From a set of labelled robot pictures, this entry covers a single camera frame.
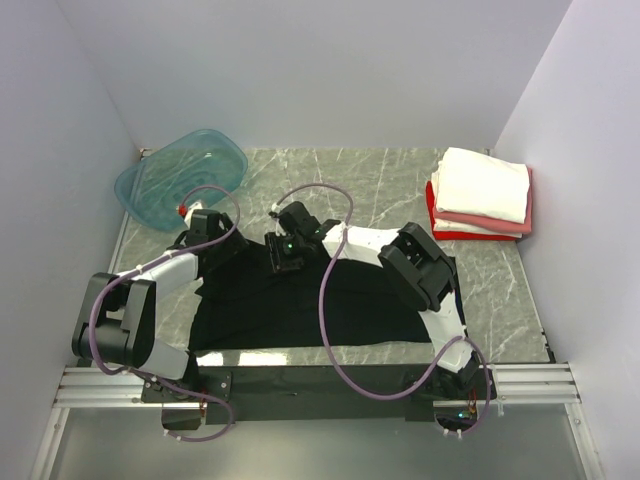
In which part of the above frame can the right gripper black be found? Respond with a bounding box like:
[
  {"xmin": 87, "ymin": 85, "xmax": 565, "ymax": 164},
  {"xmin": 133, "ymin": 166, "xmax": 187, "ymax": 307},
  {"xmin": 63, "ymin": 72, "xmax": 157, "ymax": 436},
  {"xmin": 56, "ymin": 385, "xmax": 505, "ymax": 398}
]
[{"xmin": 262, "ymin": 232, "xmax": 307, "ymax": 280}]

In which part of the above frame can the black t shirt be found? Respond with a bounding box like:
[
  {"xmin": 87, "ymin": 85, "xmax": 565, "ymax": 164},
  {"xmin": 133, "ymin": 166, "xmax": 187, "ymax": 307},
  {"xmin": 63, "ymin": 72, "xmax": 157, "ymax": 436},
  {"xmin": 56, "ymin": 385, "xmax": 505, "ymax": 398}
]
[{"xmin": 188, "ymin": 242, "xmax": 430, "ymax": 352}]

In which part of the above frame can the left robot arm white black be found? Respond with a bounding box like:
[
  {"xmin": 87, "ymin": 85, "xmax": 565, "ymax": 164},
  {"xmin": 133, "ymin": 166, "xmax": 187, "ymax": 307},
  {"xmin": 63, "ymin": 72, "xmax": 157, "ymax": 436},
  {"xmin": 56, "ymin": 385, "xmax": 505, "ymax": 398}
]
[{"xmin": 71, "ymin": 209, "xmax": 248, "ymax": 402}]

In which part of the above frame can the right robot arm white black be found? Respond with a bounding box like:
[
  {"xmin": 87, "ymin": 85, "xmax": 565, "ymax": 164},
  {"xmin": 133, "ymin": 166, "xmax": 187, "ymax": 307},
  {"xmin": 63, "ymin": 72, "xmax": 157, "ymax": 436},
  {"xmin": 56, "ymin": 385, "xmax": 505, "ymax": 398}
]
[{"xmin": 265, "ymin": 201, "xmax": 491, "ymax": 401}]

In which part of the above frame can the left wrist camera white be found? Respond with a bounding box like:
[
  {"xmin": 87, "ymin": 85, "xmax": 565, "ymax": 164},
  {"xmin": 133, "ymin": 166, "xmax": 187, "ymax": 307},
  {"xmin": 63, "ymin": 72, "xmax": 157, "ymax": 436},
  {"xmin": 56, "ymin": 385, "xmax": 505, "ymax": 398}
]
[{"xmin": 177, "ymin": 201, "xmax": 204, "ymax": 223}]

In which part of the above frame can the white folded t shirt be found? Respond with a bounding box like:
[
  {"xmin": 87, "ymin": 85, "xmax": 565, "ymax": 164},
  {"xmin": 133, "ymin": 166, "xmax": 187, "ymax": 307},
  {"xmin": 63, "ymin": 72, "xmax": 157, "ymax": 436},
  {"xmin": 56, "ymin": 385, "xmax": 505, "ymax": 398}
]
[{"xmin": 435, "ymin": 147, "xmax": 531, "ymax": 224}]

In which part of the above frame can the teal plastic basket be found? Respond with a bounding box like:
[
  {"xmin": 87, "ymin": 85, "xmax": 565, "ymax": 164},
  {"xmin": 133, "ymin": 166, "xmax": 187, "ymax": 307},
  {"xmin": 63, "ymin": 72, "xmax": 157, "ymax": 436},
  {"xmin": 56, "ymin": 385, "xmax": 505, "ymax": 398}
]
[{"xmin": 114, "ymin": 129, "xmax": 248, "ymax": 232}]

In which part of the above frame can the red folded t shirt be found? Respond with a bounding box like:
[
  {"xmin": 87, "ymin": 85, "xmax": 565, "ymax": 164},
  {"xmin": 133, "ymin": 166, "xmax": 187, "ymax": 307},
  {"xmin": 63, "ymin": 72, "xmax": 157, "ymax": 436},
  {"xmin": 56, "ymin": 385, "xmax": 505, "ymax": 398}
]
[{"xmin": 424, "ymin": 167, "xmax": 534, "ymax": 244}]

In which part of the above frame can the aluminium rail left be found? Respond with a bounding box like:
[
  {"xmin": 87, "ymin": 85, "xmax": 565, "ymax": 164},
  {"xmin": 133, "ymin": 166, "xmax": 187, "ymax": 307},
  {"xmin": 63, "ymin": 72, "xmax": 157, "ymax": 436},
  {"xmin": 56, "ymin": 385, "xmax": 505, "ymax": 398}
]
[{"xmin": 29, "ymin": 147, "xmax": 151, "ymax": 480}]

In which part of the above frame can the black base bar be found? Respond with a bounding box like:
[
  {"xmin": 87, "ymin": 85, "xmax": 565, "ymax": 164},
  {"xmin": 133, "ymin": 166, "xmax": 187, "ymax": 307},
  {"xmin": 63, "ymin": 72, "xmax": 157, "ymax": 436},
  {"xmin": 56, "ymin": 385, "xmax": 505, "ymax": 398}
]
[{"xmin": 141, "ymin": 364, "xmax": 497, "ymax": 422}]

